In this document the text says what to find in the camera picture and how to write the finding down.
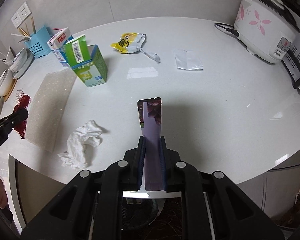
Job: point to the bubble wrap sheet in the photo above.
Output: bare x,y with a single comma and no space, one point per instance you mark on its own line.
47,108

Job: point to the white plate stack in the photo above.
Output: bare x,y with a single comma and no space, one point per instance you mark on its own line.
21,63

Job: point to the blue utensil holder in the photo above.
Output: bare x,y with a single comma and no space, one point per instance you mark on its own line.
37,44

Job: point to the purple snack sachet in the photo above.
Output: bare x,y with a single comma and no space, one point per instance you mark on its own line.
149,111

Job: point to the small white cup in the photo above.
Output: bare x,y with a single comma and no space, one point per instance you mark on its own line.
8,58

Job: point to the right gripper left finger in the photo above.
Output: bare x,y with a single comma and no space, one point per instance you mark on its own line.
139,161

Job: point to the wooden coaster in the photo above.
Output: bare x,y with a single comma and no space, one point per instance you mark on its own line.
10,91

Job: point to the white wall socket left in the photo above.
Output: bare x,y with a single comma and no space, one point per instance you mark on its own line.
20,15

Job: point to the silver foil wrapper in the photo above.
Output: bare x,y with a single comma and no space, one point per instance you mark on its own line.
187,60

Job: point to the blue white milk carton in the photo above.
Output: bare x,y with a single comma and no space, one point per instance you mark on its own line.
57,45

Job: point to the red mesh net bag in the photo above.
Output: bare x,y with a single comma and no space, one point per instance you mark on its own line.
22,102

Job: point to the white tissue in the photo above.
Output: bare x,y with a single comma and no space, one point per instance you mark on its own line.
87,134

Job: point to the green carton box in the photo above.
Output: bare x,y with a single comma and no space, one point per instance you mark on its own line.
86,61

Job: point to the white bowl on coaster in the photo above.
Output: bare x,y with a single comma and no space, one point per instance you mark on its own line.
6,82

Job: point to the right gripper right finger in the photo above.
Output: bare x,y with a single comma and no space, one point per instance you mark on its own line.
163,159

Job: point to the white floral rice cooker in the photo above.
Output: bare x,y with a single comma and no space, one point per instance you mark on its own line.
267,28

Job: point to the yellow silver snack wrapper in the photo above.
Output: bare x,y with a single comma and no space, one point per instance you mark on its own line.
132,43

